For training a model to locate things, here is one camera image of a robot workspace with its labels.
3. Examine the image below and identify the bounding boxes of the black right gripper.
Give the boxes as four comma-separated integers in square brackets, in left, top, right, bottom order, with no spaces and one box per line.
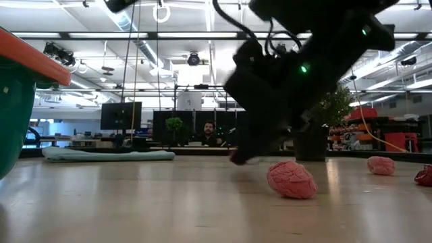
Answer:
[224,65,298,165]

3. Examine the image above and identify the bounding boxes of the large pale pink raspberry toy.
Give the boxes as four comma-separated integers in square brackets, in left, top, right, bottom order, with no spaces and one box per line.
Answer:
[266,160,318,200]

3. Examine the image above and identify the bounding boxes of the small pale pink raspberry toy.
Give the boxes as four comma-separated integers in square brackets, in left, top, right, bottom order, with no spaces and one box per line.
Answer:
[366,155,396,176]

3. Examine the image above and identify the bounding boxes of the dark red berry toy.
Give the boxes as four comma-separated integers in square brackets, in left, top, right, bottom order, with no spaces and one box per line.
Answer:
[414,163,432,188]

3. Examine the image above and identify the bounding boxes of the red-orange container lid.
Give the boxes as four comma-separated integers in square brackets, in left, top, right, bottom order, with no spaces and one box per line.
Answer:
[0,26,72,87]

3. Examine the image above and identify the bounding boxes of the green plastic tupperware container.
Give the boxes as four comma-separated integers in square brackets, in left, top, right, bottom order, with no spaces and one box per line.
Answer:
[0,55,60,180]

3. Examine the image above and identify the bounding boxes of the black partition panels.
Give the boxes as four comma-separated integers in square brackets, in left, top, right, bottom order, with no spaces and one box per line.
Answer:
[153,109,249,149]

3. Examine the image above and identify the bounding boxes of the person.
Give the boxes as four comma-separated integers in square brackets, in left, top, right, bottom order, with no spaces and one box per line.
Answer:
[196,119,224,148]

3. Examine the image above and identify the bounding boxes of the green potted plant black pot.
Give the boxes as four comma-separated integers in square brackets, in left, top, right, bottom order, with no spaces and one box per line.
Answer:
[292,84,355,162]

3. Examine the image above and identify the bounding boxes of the small round background plant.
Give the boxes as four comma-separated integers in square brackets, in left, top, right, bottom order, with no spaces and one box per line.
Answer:
[165,116,184,146]

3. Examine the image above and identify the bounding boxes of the black round ceiling fixture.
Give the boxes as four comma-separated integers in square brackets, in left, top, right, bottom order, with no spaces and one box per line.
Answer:
[186,51,202,67]

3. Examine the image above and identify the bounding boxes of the black background monitor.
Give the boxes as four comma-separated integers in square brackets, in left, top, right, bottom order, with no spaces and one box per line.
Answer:
[100,101,143,131]

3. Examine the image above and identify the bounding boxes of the light blue folded cloth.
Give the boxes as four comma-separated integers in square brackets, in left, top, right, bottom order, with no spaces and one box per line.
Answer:
[42,145,176,163]

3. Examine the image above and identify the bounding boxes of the black ceiling equipment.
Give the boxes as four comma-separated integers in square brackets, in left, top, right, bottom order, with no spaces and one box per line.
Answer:
[43,42,77,67]

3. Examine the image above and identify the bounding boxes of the black metal frame rig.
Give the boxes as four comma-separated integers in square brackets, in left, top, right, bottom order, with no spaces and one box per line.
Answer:
[173,83,229,112]

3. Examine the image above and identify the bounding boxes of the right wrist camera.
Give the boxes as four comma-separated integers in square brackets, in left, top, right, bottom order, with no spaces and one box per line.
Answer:
[232,40,266,68]

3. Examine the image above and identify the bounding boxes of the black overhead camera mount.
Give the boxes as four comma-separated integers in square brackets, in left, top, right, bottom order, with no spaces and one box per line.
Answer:
[273,43,288,57]

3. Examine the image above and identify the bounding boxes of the yellow curved cable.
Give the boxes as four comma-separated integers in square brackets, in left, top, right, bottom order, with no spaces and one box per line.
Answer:
[350,76,410,153]

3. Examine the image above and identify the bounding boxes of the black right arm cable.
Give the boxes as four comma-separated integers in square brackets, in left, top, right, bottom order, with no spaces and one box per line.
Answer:
[211,0,252,40]

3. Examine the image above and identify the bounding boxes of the yellow hanging cable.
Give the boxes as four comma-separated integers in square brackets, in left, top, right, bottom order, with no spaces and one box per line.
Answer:
[130,0,142,142]

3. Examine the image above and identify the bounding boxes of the black hanging cable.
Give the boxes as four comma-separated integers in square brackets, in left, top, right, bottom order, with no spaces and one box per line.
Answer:
[116,0,136,136]

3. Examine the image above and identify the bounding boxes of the white hanging ring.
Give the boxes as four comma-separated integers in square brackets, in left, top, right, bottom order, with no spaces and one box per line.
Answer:
[152,2,171,24]

